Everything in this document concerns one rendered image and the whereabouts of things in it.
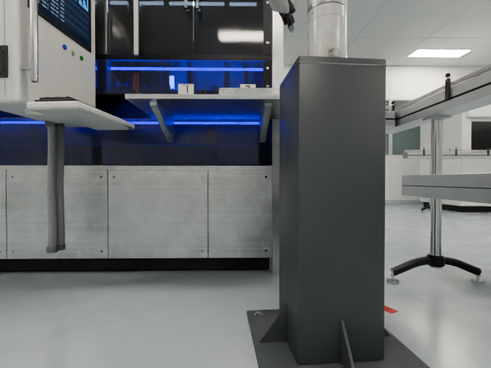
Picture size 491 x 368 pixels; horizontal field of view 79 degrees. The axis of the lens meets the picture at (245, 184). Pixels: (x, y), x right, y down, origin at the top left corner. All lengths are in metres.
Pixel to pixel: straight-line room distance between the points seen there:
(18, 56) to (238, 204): 1.13
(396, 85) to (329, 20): 6.36
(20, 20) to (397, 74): 6.81
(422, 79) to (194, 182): 6.54
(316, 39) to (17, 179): 1.68
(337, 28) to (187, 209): 1.14
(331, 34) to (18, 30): 1.10
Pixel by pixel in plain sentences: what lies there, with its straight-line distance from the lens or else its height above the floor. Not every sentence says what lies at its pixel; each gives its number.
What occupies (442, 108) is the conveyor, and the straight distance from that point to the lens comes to 1.68.
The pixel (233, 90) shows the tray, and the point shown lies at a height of 0.90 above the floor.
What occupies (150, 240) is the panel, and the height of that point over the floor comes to 0.19.
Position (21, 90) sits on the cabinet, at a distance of 1.40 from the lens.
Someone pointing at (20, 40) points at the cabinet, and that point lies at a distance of 1.45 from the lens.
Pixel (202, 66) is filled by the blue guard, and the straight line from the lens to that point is 1.76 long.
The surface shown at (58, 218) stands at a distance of 1.69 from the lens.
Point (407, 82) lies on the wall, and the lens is 7.47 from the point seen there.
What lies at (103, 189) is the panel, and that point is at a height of 0.47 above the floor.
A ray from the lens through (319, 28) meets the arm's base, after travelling 1.02.
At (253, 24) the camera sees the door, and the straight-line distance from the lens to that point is 1.86.
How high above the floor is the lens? 0.52
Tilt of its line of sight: 1 degrees down
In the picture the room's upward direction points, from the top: straight up
